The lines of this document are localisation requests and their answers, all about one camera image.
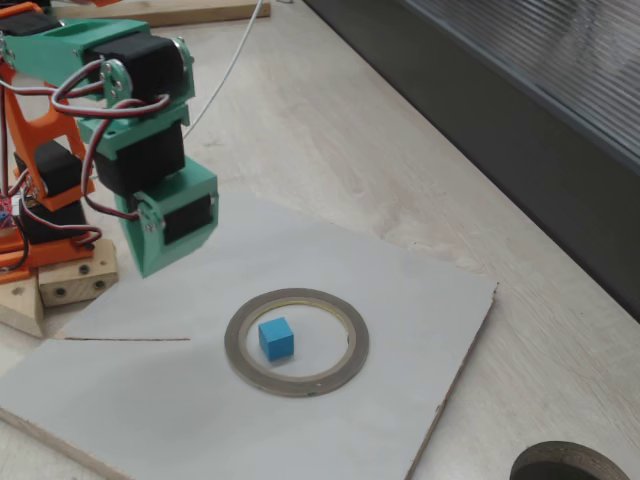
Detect dark partition with ribbed glass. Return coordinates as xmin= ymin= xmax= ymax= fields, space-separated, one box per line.
xmin=304 ymin=0 xmax=640 ymax=324

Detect grey ring of tape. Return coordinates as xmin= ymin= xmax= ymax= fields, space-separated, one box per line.
xmin=223 ymin=287 xmax=370 ymax=399

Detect red white black servo wires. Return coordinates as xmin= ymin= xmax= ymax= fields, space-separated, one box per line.
xmin=0 ymin=57 xmax=174 ymax=251

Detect orange controller board mount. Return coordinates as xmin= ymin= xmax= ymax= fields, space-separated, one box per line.
xmin=0 ymin=233 xmax=31 ymax=286

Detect blue cube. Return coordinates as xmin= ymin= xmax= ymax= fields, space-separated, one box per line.
xmin=257 ymin=316 xmax=295 ymax=361

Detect white USB cable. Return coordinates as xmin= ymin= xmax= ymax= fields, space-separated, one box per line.
xmin=182 ymin=0 xmax=266 ymax=141

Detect long light wooden plank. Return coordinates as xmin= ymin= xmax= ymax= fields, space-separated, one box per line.
xmin=49 ymin=0 xmax=272 ymax=29

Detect wooden base block with screws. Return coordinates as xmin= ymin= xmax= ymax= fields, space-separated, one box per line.
xmin=38 ymin=238 xmax=119 ymax=307

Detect white chipboard panel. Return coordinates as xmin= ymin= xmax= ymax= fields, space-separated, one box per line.
xmin=0 ymin=194 xmax=500 ymax=480

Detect pale wooden base plank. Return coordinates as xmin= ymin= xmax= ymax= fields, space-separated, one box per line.
xmin=0 ymin=277 xmax=46 ymax=339

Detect round cable hole in table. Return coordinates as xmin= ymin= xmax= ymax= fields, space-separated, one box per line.
xmin=509 ymin=440 xmax=632 ymax=480

